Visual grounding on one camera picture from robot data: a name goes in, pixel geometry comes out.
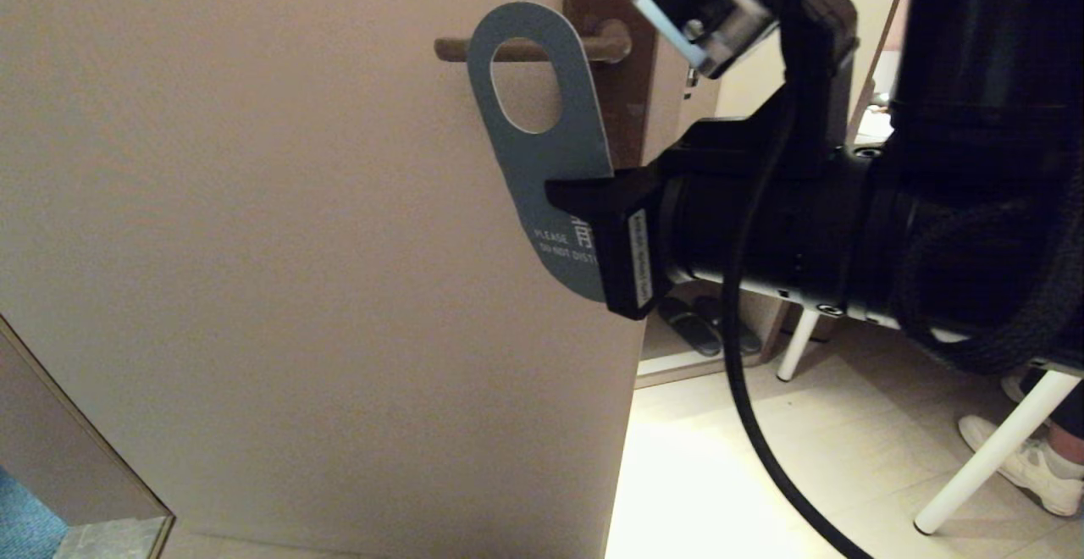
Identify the white table with round legs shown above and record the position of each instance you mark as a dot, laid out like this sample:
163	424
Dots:
999	449

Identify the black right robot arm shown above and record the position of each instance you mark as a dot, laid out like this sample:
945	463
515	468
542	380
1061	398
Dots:
974	118

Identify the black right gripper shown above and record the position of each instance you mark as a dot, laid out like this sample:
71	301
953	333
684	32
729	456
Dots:
656	229

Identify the white sneaker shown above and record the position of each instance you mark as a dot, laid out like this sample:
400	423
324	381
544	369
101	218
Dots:
1029	470
1014	388

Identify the dark grey slipper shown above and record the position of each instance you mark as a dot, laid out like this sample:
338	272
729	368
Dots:
690	330
749	339

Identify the beige door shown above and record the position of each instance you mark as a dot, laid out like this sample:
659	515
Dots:
254	246

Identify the do-not-disturb door hanger sign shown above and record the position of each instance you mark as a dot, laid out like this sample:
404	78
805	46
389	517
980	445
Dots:
542	161

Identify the leg in black trousers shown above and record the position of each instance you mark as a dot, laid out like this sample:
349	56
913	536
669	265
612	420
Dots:
1071	411

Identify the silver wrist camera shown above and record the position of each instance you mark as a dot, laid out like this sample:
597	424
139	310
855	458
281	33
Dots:
703	17

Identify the cream bench cabinet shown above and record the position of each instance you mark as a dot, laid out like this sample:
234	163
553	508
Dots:
669	371

